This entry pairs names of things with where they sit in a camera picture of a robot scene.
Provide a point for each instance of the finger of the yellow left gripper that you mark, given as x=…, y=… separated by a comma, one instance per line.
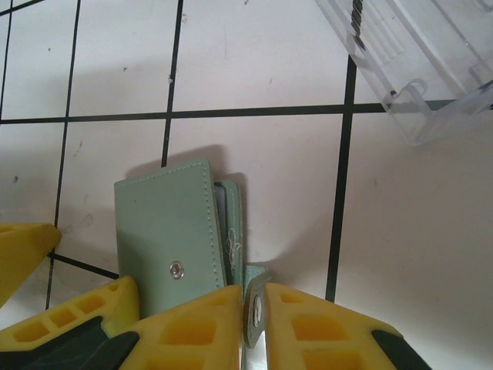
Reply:
x=23, y=250
x=127, y=304

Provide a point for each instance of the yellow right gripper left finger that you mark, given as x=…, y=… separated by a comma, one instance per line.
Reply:
x=227, y=327

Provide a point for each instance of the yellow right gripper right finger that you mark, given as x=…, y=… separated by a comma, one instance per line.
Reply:
x=277, y=331

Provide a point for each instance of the clear acrylic card stand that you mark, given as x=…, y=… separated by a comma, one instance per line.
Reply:
x=423, y=58

